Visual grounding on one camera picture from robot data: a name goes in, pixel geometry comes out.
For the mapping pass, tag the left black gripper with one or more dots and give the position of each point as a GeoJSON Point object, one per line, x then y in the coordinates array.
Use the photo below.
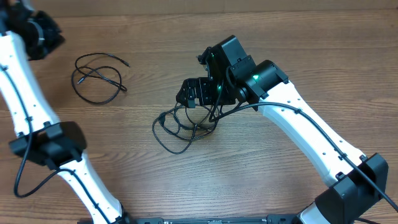
{"type": "Point", "coordinates": [58, 38]}

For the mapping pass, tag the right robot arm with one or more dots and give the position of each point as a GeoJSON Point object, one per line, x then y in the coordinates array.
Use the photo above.
{"type": "Point", "coordinates": [355, 182]}

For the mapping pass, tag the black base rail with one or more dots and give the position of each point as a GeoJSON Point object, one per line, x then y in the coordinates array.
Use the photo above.
{"type": "Point", "coordinates": [268, 219]}

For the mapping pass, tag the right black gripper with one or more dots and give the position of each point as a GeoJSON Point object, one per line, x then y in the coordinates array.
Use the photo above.
{"type": "Point", "coordinates": [203, 87]}

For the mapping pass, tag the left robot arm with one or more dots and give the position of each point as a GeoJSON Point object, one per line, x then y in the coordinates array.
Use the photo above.
{"type": "Point", "coordinates": [27, 34]}

